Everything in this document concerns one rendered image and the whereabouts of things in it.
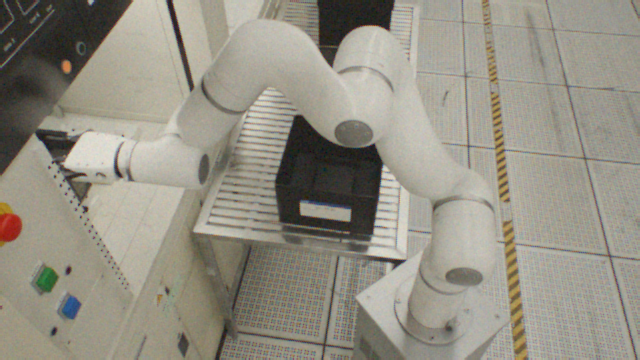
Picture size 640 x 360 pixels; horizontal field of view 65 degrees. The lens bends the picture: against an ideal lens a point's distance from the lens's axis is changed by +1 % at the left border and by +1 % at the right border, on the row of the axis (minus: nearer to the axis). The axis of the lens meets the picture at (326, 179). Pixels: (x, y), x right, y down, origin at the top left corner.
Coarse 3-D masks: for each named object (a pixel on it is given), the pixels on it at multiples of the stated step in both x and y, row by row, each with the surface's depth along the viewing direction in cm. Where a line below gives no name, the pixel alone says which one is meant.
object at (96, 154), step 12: (96, 132) 102; (84, 144) 99; (96, 144) 99; (108, 144) 99; (120, 144) 97; (72, 156) 97; (84, 156) 97; (96, 156) 97; (108, 156) 97; (72, 168) 96; (84, 168) 96; (96, 168) 96; (108, 168) 96; (84, 180) 98; (96, 180) 98; (108, 180) 98
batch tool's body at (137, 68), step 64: (64, 0) 78; (128, 0) 96; (192, 0) 118; (128, 64) 137; (192, 64) 133; (0, 128) 68; (0, 192) 70; (64, 192) 83; (128, 192) 135; (192, 192) 142; (0, 256) 71; (64, 256) 86; (128, 256) 122; (192, 256) 149; (128, 320) 112; (192, 320) 156
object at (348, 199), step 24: (288, 144) 141; (312, 144) 155; (336, 144) 153; (288, 168) 146; (312, 168) 155; (336, 168) 155; (360, 168) 155; (288, 192) 130; (312, 192) 129; (336, 192) 128; (360, 192) 149; (288, 216) 139; (312, 216) 137; (336, 216) 135; (360, 216) 133
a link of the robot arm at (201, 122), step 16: (192, 96) 81; (208, 96) 78; (176, 112) 99; (192, 112) 82; (208, 112) 80; (224, 112) 79; (240, 112) 80; (176, 128) 100; (192, 128) 83; (208, 128) 82; (224, 128) 83; (192, 144) 86; (208, 144) 87
